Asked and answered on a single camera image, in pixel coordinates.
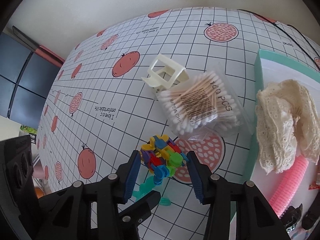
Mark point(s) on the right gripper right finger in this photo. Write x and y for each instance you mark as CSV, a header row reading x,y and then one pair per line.
x,y
200,178

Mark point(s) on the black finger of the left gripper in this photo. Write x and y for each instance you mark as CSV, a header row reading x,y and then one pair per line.
x,y
130,218

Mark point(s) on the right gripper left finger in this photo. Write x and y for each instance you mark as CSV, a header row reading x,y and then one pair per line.
x,y
127,174

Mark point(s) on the teal plastic figure toy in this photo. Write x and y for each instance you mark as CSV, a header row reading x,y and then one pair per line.
x,y
147,187

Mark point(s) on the colourful plastic clips cluster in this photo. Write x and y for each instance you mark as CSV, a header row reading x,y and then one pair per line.
x,y
162,157

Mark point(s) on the bag of cotton swabs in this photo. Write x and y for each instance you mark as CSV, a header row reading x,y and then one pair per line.
x,y
203,105

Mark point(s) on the pink hair roller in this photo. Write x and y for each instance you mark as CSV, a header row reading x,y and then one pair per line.
x,y
288,186

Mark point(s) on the cream lace cloth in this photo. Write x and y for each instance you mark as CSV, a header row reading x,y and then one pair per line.
x,y
287,122

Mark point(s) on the cream plastic hair claw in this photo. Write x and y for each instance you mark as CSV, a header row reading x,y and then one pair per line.
x,y
163,73

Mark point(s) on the brown snack packet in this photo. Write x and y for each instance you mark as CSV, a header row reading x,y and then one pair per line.
x,y
316,184

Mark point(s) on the black toy car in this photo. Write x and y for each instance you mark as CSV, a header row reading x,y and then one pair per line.
x,y
311,216

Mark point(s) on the dark patterned packet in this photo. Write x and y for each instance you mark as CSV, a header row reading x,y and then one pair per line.
x,y
291,217

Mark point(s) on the teal shallow tray box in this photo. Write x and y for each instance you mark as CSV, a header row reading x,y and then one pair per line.
x,y
274,67

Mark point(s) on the dark blue cabinet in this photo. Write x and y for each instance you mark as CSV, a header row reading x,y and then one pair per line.
x,y
28,71

